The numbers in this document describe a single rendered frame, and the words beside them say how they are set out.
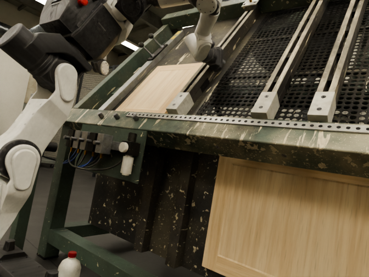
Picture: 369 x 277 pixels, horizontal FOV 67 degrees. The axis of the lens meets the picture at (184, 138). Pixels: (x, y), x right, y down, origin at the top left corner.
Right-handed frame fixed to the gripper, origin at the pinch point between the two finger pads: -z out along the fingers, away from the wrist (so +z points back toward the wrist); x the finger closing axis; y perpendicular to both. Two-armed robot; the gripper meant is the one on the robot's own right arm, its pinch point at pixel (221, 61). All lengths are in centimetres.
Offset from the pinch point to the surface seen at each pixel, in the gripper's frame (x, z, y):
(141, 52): 18, -19, 82
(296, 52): 0.5, 1.7, -38.5
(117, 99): -24, 19, 58
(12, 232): -101, 61, 81
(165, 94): -19.9, 14.0, 24.1
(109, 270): -106, 42, 23
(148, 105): -26.8, 20.7, 29.5
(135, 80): -9, 5, 58
